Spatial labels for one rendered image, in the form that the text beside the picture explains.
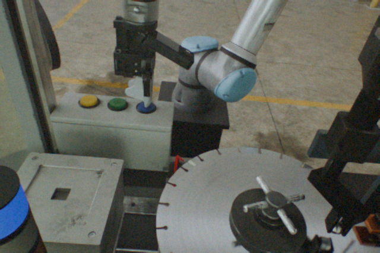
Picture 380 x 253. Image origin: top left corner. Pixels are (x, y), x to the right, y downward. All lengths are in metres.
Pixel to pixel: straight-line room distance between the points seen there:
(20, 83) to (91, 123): 0.19
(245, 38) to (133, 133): 0.39
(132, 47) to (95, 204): 0.33
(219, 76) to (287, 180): 0.39
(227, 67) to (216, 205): 0.46
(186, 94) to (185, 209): 0.57
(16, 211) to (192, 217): 0.28
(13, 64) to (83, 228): 0.29
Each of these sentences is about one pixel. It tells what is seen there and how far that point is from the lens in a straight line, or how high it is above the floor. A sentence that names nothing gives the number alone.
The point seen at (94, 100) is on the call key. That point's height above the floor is 0.91.
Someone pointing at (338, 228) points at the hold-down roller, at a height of 0.98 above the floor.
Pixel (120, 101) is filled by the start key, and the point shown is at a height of 0.91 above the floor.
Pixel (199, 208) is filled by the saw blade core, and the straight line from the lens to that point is 0.47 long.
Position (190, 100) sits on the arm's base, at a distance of 0.97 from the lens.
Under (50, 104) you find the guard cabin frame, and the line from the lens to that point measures 0.75.
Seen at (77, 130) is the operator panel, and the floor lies 0.86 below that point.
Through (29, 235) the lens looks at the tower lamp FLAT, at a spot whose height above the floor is 1.11.
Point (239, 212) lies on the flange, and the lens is 0.46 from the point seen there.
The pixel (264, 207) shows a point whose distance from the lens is 0.43.
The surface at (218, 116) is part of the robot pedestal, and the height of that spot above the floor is 0.75.
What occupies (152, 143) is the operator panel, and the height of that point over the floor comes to 0.84.
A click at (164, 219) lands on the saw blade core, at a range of 0.45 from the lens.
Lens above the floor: 1.32
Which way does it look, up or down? 38 degrees down
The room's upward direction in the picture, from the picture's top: 7 degrees clockwise
